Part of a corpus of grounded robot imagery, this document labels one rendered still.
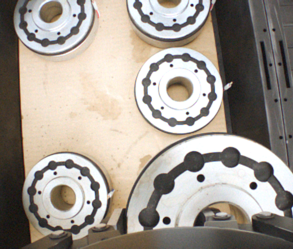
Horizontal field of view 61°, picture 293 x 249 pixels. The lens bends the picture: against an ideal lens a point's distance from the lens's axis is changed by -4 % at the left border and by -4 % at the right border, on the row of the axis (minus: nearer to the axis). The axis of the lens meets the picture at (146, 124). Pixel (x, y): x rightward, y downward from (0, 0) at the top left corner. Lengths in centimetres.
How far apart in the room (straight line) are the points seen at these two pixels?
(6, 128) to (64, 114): 7
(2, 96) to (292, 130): 31
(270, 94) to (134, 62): 17
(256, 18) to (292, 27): 14
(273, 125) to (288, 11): 21
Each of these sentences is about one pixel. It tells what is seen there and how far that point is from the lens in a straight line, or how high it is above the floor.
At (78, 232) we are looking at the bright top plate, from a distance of 32.
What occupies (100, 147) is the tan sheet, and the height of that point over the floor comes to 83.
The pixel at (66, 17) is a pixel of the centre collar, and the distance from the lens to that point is 34.
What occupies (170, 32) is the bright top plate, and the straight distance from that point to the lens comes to 32.
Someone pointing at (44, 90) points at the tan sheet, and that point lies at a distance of 36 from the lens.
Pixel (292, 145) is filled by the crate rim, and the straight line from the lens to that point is 26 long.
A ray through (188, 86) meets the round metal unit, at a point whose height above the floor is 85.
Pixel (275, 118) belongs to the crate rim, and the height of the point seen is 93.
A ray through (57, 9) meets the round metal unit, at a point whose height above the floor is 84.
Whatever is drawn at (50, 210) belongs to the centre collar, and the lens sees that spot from 32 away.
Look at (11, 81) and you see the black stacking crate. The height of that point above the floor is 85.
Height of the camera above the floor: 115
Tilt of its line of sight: 85 degrees down
